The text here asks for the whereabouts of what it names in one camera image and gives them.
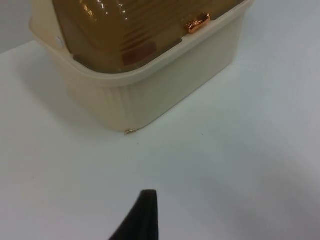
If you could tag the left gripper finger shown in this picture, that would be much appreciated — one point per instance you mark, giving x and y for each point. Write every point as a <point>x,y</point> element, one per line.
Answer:
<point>141,220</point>

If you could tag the cream box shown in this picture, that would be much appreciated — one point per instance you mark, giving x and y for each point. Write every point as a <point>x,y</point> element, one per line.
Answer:
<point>155,87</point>

